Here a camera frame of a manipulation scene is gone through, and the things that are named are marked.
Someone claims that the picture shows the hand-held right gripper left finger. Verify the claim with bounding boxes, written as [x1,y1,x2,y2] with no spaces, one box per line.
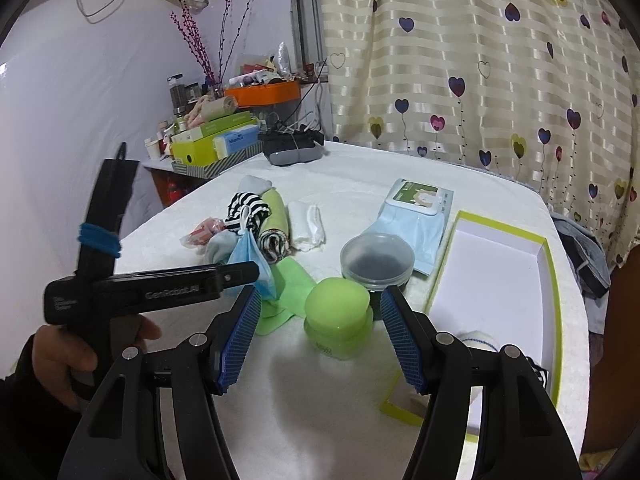
[50,284,263,480]

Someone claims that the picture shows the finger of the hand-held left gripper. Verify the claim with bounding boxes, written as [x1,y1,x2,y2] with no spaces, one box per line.
[212,261,262,293]

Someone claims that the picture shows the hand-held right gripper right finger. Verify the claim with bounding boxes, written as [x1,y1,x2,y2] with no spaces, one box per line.
[379,285,583,480]

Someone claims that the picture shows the light blue sock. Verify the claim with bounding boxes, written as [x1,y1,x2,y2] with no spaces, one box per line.
[238,175,274,197]
[227,232,277,301]

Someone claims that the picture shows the black white striped sock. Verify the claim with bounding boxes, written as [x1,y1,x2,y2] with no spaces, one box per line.
[224,192,272,235]
[257,230,292,264]

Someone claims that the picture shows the green cloth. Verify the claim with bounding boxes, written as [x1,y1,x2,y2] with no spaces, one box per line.
[254,257,317,336]

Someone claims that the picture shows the red white plastic packet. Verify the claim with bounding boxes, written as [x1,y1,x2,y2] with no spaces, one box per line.
[182,216,227,250]

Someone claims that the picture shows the green sock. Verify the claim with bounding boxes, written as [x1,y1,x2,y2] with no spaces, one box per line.
[259,187,291,241]

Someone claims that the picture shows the white sock with blue stripe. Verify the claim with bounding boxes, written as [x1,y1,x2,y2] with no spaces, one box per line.
[452,329,501,356]

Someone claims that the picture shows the white box with green rim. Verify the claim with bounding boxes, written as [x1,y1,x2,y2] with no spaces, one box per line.
[379,210,557,443]

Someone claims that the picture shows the person's left forearm black sleeve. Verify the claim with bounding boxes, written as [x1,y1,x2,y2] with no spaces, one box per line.
[0,335,96,480]

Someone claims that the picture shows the person's left hand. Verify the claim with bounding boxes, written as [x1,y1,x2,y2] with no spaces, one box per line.
[30,317,162,408]

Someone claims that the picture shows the pale blue sock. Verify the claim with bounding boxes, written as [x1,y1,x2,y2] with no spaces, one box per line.
[206,232,242,266]

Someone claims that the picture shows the green round jar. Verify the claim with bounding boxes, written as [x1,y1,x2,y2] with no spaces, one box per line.
[302,276,375,362]

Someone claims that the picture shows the clear round plastic container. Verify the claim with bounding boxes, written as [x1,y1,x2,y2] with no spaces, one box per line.
[340,232,416,292]

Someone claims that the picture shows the light blue packet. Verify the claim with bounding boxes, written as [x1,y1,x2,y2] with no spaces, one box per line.
[369,209,448,276]

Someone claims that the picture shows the patterned cardboard box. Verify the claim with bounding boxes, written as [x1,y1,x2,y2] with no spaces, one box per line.
[171,145,266,179]

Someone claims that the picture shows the green cardboard box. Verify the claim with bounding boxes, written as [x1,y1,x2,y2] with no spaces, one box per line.
[171,112,266,168]

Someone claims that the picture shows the blue tissue box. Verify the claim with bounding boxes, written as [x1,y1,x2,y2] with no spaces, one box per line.
[212,129,263,156]

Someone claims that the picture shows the grey black device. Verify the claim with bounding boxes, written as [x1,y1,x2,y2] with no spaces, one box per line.
[257,129,325,167]

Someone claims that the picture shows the white green wet wipes packet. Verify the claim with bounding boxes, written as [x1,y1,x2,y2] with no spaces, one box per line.
[382,178,455,217]

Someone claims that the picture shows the glass jar with dark lid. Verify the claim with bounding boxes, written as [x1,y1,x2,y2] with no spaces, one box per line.
[167,74,187,117]

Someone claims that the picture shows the orange tray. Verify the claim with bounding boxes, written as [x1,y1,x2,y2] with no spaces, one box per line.
[224,81,302,109]

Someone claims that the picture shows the purple decorative branches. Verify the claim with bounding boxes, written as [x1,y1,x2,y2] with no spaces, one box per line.
[170,0,252,88]

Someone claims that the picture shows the grey blue garment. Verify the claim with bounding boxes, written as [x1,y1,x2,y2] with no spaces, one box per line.
[552,210,612,302]

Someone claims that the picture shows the brown wooden door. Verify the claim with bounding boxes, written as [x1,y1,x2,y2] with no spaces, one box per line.
[582,242,640,461]

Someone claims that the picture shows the cream curtain with heart print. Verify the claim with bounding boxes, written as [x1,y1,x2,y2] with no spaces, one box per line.
[317,0,640,271]

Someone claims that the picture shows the white charger cable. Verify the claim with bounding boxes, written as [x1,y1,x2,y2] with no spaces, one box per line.
[299,80,328,133]

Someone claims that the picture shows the grey window frame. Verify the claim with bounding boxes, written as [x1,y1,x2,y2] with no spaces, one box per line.
[288,0,328,82]

